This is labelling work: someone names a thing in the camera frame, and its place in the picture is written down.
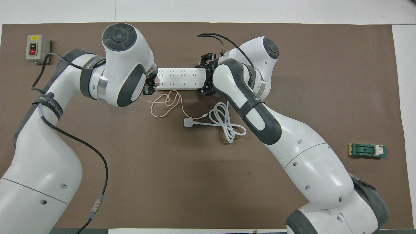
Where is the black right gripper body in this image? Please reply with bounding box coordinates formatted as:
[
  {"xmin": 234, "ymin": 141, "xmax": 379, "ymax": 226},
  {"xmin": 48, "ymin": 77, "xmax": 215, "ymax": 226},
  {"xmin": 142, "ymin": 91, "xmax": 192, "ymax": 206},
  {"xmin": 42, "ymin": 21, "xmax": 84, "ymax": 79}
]
[{"xmin": 200, "ymin": 53, "xmax": 217, "ymax": 96}]

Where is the brown table mat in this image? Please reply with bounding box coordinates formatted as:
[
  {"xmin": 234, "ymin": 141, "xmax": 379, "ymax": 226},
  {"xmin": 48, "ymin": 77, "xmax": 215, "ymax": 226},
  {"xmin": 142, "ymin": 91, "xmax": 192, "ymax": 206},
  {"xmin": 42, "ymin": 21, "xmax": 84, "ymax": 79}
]
[{"xmin": 0, "ymin": 22, "xmax": 414, "ymax": 229}]

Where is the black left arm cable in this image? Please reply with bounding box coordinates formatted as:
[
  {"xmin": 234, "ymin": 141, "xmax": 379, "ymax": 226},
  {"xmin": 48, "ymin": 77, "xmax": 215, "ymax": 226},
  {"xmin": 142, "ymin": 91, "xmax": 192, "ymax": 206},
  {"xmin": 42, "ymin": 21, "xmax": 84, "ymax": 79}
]
[{"xmin": 31, "ymin": 53, "xmax": 109, "ymax": 234}]

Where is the green knife switch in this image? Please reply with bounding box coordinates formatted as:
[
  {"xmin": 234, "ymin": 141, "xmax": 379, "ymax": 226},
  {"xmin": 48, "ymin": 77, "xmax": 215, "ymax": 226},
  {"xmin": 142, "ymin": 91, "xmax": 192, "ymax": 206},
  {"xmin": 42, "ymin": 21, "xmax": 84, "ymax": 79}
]
[{"xmin": 349, "ymin": 143, "xmax": 388, "ymax": 160}]

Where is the white power strip with cord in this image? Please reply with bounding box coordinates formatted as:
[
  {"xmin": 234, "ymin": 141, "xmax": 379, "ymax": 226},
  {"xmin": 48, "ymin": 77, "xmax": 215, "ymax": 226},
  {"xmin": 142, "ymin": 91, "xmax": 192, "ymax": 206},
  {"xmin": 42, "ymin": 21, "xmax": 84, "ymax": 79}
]
[{"xmin": 155, "ymin": 68, "xmax": 247, "ymax": 144}]

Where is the grey on-off switch box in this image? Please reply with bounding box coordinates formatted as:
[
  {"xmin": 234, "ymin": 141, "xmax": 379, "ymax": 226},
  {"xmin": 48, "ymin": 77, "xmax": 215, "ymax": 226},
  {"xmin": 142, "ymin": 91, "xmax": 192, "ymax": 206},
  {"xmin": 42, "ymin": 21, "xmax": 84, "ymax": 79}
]
[{"xmin": 26, "ymin": 34, "xmax": 51, "ymax": 65}]

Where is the pink charging cable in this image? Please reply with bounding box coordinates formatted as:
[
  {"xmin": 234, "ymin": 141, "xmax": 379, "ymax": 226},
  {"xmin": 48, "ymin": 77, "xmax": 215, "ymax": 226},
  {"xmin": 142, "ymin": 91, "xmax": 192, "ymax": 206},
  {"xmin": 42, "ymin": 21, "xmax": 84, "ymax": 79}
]
[{"xmin": 140, "ymin": 90, "xmax": 209, "ymax": 119}]

